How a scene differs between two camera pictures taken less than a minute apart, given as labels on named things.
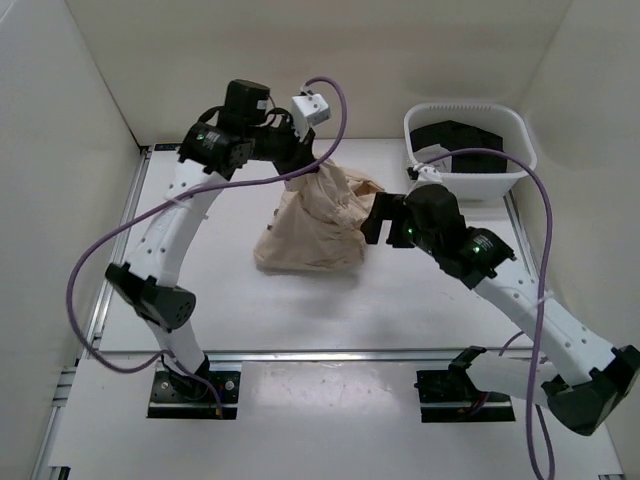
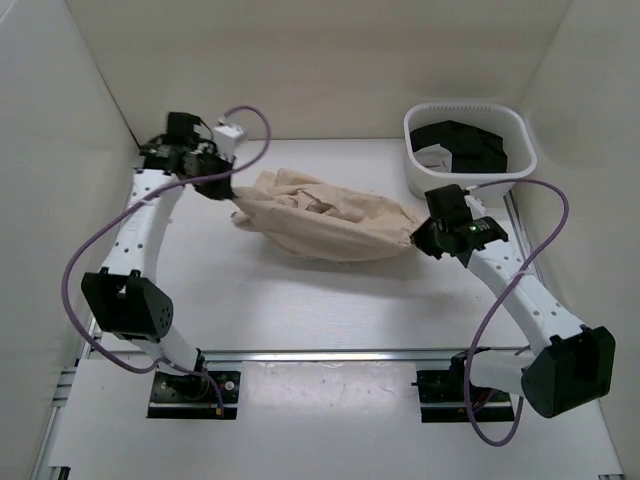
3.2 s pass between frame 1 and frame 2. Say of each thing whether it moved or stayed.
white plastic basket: stayed
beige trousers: moved
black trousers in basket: stayed
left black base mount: stayed
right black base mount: stayed
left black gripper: moved
